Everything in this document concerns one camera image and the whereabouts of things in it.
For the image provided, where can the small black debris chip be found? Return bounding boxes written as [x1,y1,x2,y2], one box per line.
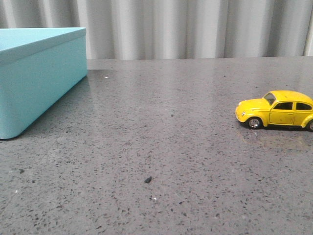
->
[144,176,152,184]

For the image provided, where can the light blue storage box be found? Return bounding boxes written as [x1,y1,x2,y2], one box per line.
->
[0,27,88,139]

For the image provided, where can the yellow toy beetle car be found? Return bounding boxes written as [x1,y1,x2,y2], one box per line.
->
[235,90,313,131]

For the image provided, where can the white pleated curtain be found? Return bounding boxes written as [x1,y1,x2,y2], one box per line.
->
[0,0,313,60]

